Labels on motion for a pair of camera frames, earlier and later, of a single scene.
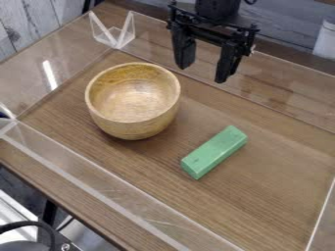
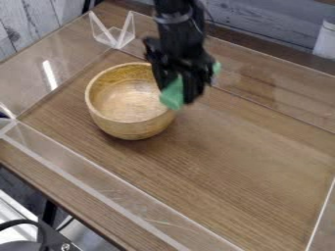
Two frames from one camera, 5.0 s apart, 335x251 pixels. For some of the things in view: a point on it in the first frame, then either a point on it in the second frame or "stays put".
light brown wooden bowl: x=132 y=99 stays put
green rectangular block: x=220 y=146 -> x=170 y=94
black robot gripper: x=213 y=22 -> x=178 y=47
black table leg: x=48 y=212 stays put
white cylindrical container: x=324 y=46 stays put
